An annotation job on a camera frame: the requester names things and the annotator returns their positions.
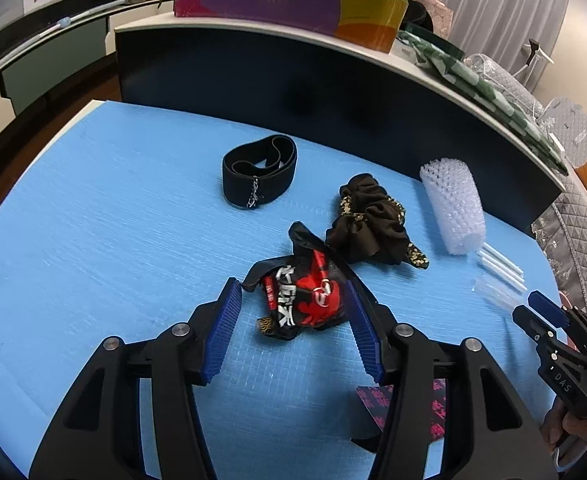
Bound blue foam mat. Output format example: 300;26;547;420
0;99;571;480

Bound black hat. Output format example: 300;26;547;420
403;0;434;36

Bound black scrunchie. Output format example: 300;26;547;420
325;172;430;270

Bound person's right hand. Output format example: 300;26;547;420
541;395;587;453

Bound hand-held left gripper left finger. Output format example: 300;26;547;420
28;277;243;480

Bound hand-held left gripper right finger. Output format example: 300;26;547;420
343;277;558;480

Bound low wall cabinet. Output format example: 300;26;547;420
0;0;177;116

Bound black elastic band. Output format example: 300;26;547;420
222;135;298;209

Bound white plastic straw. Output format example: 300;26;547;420
477;252;528;292
483;245;524;277

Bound grey quilted sofa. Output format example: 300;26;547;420
466;52;587;311

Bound colourful storage box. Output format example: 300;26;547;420
174;0;409;54

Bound white bristle roller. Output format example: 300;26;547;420
419;157;487;256

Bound pink woven basket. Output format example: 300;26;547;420
403;0;454;36

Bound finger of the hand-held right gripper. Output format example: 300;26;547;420
512;305;587;366
527;290;587;346

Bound green checked cloth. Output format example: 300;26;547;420
398;30;569;176

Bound black and red snack packet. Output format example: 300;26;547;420
241;221;369;342

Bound white stand lamp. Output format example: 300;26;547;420
516;39;554;86

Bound clear plastic tube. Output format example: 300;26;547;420
471;274;521;307

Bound dark green tray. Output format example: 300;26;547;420
406;22;467;63

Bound purple patterned folded packet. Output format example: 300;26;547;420
351;379;447;453

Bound white rod with blue grip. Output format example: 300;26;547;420
0;0;139;83

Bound dark table with white top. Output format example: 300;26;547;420
114;12;571;241

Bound grey curtain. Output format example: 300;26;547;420
388;0;571;76

